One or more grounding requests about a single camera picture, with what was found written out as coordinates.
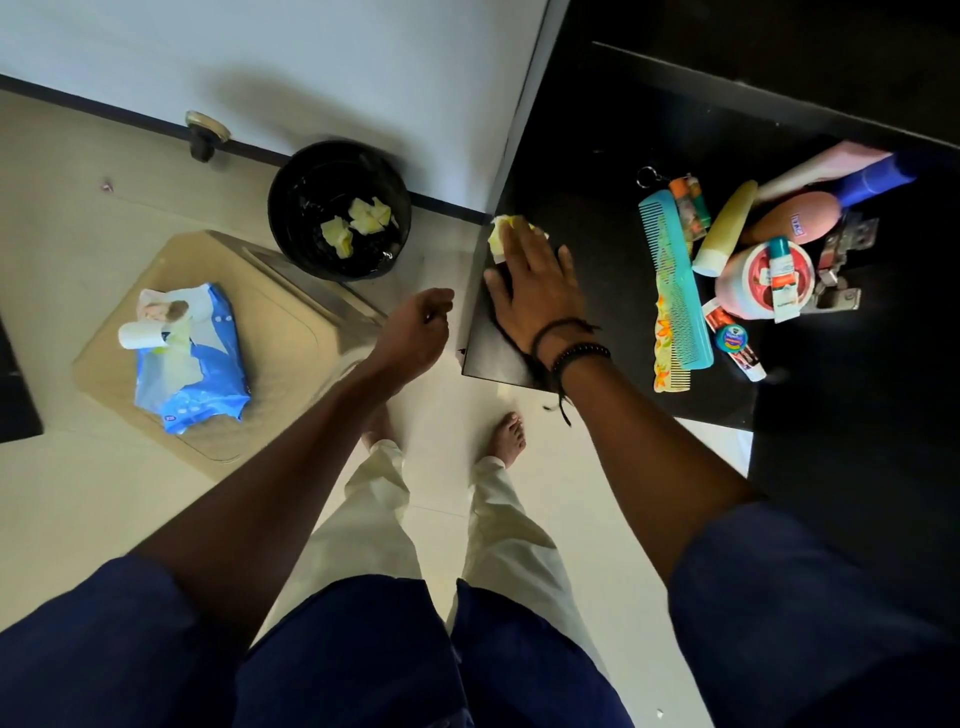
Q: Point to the person's left hand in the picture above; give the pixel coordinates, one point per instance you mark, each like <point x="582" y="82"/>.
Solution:
<point x="412" y="337"/>

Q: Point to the person's right hand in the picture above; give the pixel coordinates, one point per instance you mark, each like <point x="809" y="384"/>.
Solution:
<point x="540" y="300"/>

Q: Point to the yellow cleaning wipe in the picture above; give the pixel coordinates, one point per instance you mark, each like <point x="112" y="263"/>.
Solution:
<point x="499" y="236"/>

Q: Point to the teal comb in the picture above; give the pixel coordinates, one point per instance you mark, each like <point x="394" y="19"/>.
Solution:
<point x="675" y="277"/>

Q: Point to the yellow patterned comb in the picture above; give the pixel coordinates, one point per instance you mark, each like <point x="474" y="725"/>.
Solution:
<point x="664" y="360"/>

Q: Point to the orange lip balm stick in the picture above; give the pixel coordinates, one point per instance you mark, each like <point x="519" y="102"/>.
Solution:
<point x="685" y="210"/>

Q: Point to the small green bottle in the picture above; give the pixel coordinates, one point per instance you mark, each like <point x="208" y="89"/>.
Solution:
<point x="701" y="202"/>

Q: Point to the small round blue tin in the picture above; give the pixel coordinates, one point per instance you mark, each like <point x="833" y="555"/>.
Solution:
<point x="731" y="339"/>

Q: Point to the yellow makeup sponge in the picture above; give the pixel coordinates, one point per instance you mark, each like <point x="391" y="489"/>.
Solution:
<point x="726" y="225"/>

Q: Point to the red cream jar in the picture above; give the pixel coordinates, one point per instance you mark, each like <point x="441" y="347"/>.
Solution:
<point x="742" y="289"/>

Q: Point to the red tube with white cap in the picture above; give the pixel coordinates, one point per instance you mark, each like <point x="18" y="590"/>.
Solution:
<point x="748" y="364"/>

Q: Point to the white tube with teal cap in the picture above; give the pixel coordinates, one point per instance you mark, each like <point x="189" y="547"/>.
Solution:
<point x="784" y="281"/>

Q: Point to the pink makeup sponge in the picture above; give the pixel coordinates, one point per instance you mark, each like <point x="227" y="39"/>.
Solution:
<point x="795" y="217"/>

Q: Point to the pink lotion bottle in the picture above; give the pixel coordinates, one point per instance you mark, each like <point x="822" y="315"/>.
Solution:
<point x="825" y="169"/>

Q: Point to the blue lotion bottle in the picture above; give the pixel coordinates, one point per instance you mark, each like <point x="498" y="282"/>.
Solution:
<point x="874" y="181"/>

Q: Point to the person's right forearm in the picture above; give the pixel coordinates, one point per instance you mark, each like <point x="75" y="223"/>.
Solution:
<point x="660" y="472"/>

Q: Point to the person's left forearm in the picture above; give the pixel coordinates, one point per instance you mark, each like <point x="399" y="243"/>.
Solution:
<point x="270" y="502"/>

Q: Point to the person's left foot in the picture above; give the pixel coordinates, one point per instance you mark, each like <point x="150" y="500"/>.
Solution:
<point x="379" y="427"/>

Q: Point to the person's foot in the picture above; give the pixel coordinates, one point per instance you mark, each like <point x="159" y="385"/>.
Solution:
<point x="508" y="441"/>
<point x="379" y="427"/>

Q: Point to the person's right foot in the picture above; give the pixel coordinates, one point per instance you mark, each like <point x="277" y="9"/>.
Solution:
<point x="508" y="441"/>

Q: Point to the beige plastic stool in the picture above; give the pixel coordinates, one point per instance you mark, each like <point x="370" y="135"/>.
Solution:
<point x="292" y="360"/>

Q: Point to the crumpled yellow wipe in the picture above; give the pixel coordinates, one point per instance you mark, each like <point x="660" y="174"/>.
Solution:
<point x="337" y="236"/>
<point x="369" y="216"/>

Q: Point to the black waste bin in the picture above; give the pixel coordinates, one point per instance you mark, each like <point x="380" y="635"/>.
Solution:
<point x="307" y="195"/>

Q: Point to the blue wipes packet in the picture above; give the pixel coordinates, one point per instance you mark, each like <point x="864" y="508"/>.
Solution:
<point x="202" y="382"/>

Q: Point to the small white roll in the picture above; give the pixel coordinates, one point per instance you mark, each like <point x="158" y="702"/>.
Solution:
<point x="142" y="336"/>

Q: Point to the white cabinet door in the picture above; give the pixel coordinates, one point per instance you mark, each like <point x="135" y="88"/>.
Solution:
<point x="337" y="75"/>

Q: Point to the round metal door knob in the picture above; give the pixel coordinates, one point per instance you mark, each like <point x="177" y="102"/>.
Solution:
<point x="206" y="135"/>

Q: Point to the silver cabinet hinge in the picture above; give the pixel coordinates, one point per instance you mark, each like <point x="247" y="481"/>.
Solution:
<point x="836" y="277"/>

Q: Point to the navy blue shirt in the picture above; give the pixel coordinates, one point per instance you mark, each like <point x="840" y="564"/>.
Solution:
<point x="337" y="660"/>

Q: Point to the black cabinet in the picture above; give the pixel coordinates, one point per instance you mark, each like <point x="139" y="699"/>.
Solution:
<point x="862" y="450"/>

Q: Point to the black shelf board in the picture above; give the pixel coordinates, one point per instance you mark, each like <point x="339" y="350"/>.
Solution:
<point x="825" y="60"/>

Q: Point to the black floor mat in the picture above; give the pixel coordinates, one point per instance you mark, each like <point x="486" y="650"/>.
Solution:
<point x="15" y="390"/>

